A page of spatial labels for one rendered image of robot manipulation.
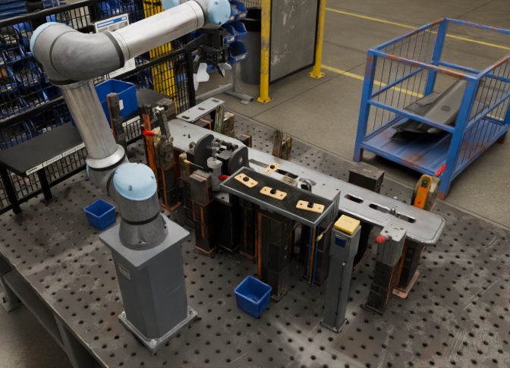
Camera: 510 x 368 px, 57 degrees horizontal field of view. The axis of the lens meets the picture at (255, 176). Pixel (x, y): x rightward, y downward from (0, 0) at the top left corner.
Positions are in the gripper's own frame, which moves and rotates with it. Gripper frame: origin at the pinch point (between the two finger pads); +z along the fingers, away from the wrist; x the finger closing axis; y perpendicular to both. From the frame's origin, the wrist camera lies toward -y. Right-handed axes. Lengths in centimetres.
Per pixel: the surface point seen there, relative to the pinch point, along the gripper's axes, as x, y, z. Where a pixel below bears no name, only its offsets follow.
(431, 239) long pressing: 19, 80, 44
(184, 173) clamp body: 2.3, -18.0, 45.3
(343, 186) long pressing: 30, 41, 44
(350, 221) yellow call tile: -8, 61, 28
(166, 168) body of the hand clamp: 6, -33, 50
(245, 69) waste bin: 286, -194, 128
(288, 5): 295, -147, 55
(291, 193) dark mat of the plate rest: -5.0, 38.0, 28.0
